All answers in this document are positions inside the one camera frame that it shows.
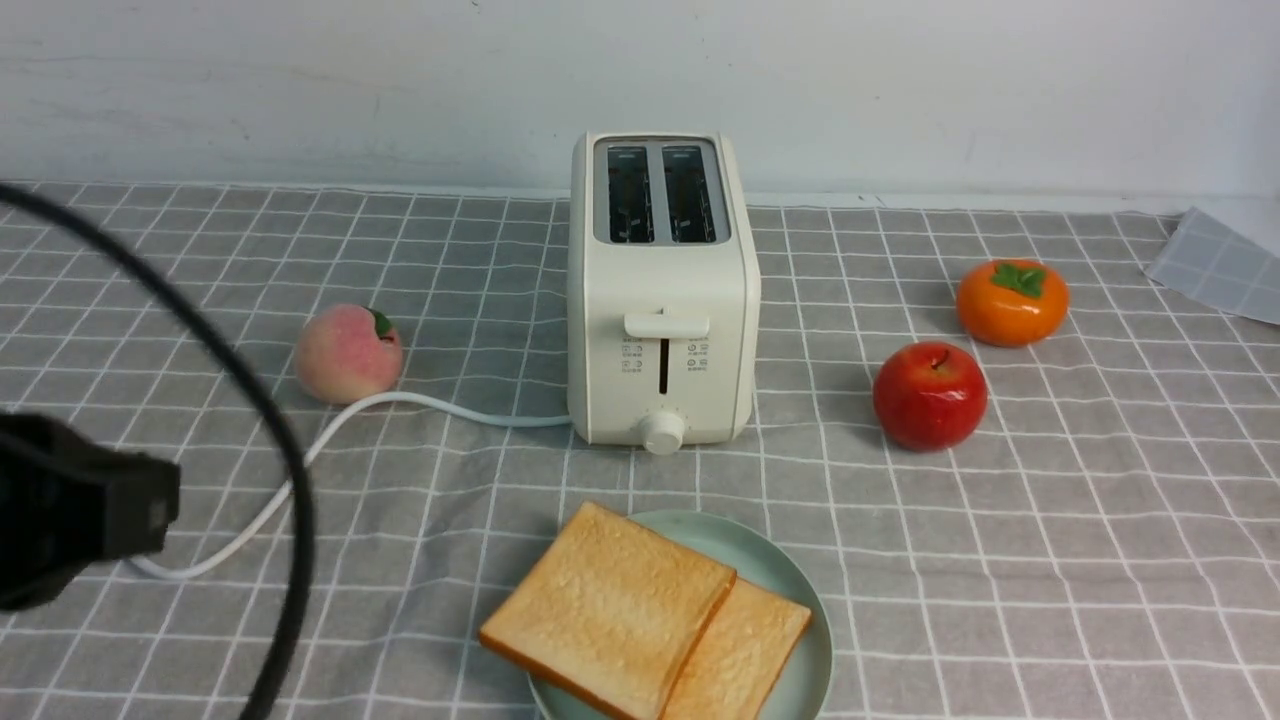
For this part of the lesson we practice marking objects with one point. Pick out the orange persimmon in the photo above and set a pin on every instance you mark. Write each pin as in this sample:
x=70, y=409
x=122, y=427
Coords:
x=1011, y=302

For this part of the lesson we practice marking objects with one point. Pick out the light green round plate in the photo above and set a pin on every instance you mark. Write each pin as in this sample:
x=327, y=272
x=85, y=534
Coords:
x=802, y=687

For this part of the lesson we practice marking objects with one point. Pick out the pink peach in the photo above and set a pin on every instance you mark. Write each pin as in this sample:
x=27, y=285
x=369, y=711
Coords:
x=348, y=352

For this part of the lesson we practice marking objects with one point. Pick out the grey checked tablecloth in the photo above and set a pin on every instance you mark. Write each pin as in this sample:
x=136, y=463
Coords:
x=1103, y=547

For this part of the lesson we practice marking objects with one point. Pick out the toast slice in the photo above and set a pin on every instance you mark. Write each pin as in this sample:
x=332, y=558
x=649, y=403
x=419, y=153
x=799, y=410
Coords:
x=740, y=656
x=610, y=613

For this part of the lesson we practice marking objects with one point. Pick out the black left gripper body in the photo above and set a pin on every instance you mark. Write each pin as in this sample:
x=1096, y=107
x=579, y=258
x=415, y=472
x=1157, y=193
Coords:
x=68, y=503

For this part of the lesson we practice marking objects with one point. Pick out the red apple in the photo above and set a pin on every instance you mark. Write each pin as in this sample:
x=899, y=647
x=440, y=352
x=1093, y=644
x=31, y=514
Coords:
x=929, y=396

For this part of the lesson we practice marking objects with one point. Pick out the white two-slot toaster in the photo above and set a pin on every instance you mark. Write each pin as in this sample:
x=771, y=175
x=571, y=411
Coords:
x=663, y=292

